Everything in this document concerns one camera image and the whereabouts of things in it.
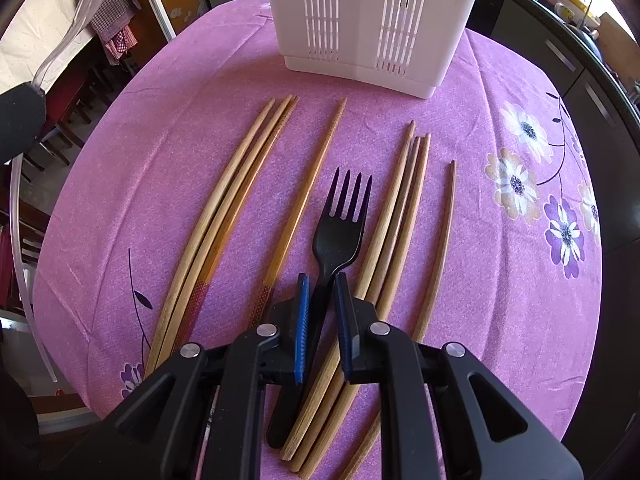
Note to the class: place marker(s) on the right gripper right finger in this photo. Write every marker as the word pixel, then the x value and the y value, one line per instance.
pixel 443 413

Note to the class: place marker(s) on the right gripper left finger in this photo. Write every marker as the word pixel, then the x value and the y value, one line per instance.
pixel 199 415

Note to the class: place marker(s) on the brown wooden chopstick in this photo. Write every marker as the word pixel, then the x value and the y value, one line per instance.
pixel 339 395
pixel 389 243
pixel 424 318
pixel 385 219

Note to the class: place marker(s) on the black plastic fork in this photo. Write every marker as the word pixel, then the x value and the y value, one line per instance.
pixel 336 245

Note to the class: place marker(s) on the dark kitchen cabinets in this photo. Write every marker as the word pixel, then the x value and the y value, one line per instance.
pixel 608 129

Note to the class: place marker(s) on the dark wooden chair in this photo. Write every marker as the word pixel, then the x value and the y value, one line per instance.
pixel 72 94

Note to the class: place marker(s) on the white cloth on chair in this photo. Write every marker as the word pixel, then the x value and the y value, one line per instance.
pixel 34 32

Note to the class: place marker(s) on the checkered hanging cloth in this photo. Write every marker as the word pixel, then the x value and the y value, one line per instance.
pixel 111 24

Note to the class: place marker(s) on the pink floral tablecloth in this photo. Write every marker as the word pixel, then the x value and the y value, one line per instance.
pixel 522 282

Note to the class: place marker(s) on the light wooden chopstick far left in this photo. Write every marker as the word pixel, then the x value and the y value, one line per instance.
pixel 197 235

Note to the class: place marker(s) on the light wooden chopstick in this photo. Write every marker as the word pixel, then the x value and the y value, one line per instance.
pixel 197 235
pixel 219 228

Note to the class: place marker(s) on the white plastic utensil holder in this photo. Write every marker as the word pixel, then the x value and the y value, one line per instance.
pixel 401 45

